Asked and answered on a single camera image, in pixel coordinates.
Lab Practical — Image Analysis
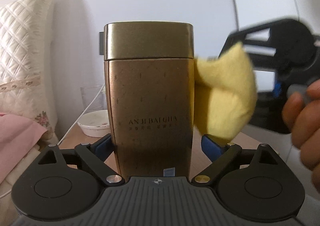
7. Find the white ceramic dish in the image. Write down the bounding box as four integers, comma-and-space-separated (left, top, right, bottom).
77, 110, 110, 138

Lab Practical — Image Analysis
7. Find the right hand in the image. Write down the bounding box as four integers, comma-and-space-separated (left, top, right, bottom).
282, 80, 320, 190

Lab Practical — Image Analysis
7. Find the cream quilted headboard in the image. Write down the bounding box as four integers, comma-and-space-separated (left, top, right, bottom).
1, 0, 57, 143

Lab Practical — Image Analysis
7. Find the grey wall socket panel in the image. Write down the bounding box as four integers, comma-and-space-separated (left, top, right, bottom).
99, 32, 105, 55

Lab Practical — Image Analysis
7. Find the clear glass cup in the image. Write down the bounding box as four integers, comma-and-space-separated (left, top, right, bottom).
80, 85, 107, 114

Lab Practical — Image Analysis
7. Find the yellow cleaning cloth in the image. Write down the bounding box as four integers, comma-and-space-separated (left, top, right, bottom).
194, 42, 257, 145

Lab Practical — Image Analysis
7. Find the pink bed sheet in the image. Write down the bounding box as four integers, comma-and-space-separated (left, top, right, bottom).
1, 113, 47, 181

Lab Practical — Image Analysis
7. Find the white charger cable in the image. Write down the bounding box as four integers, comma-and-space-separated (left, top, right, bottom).
0, 86, 107, 199

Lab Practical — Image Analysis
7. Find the gold tea tin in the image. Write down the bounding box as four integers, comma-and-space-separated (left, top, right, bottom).
104, 21, 195, 179

